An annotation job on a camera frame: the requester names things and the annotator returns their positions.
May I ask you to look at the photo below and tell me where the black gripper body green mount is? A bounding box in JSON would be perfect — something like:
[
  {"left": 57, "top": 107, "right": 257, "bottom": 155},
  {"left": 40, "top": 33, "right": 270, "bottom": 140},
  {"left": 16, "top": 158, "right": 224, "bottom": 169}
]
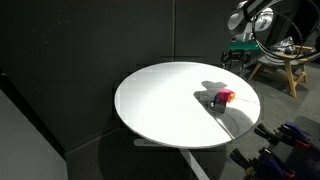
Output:
[{"left": 221, "top": 41, "right": 258, "bottom": 70}]

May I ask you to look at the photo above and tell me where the orange block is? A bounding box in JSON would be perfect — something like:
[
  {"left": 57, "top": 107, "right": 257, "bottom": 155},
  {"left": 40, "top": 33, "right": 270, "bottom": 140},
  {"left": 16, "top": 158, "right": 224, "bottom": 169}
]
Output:
[{"left": 227, "top": 92, "right": 235, "bottom": 103}]

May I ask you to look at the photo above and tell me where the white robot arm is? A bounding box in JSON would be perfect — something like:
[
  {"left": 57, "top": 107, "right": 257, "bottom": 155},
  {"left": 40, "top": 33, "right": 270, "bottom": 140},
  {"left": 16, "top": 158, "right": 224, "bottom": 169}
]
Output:
[{"left": 221, "top": 0, "right": 281, "bottom": 70}]

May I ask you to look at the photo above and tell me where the pink block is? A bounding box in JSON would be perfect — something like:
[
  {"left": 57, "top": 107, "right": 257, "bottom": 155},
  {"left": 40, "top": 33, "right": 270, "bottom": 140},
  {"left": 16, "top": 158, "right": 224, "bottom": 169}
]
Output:
[{"left": 218, "top": 88, "right": 233, "bottom": 102}]

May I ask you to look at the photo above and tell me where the grey block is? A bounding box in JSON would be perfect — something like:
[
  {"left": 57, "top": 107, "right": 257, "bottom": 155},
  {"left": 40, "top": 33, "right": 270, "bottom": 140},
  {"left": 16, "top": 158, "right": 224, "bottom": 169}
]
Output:
[{"left": 214, "top": 101, "right": 226, "bottom": 113}]

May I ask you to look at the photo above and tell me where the clear plastic bag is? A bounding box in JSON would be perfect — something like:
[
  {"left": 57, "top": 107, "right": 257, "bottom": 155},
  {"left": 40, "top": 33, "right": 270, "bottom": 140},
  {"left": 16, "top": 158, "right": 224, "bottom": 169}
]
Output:
[{"left": 271, "top": 36, "right": 296, "bottom": 54}]

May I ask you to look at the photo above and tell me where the wooden chair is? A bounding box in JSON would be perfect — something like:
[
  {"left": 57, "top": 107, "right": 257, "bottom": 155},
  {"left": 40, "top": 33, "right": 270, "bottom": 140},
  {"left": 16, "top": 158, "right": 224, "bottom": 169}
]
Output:
[{"left": 248, "top": 45, "right": 320, "bottom": 98}]

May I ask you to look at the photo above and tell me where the white round table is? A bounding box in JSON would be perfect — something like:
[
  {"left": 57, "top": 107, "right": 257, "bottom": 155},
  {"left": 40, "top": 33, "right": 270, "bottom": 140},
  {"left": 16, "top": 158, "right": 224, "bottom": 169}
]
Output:
[{"left": 114, "top": 62, "right": 261, "bottom": 180}]

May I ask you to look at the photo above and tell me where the blue orange spring clamp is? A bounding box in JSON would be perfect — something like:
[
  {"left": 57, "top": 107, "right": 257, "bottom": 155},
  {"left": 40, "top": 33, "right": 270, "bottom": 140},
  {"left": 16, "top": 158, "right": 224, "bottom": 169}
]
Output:
[{"left": 254, "top": 122, "right": 312, "bottom": 148}]

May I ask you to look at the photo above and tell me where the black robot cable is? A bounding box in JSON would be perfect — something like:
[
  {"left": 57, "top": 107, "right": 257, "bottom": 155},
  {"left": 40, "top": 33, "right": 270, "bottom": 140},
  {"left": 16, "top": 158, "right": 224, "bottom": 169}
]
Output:
[{"left": 243, "top": 0, "right": 320, "bottom": 62}]

